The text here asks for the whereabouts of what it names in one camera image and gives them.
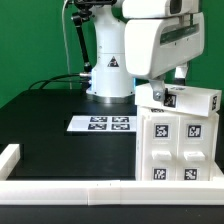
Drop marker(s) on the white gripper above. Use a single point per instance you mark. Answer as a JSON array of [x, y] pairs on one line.
[[155, 46]]

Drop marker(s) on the white cabinet top block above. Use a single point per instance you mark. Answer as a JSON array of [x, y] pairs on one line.
[[181, 99]]

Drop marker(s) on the white cabinet door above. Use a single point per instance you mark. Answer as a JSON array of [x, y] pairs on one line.
[[159, 148], [195, 148]]

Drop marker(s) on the white cabinet body box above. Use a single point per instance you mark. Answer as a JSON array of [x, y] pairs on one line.
[[142, 114]]

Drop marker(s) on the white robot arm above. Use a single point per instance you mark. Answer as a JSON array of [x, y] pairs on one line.
[[111, 82]]

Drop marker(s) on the white flat marker plate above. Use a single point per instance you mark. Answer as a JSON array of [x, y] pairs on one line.
[[102, 124]]

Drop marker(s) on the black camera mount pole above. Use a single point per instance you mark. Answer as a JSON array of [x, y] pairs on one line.
[[83, 15]]

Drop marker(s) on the white U-shaped fence frame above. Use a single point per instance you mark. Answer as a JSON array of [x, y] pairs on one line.
[[105, 192]]

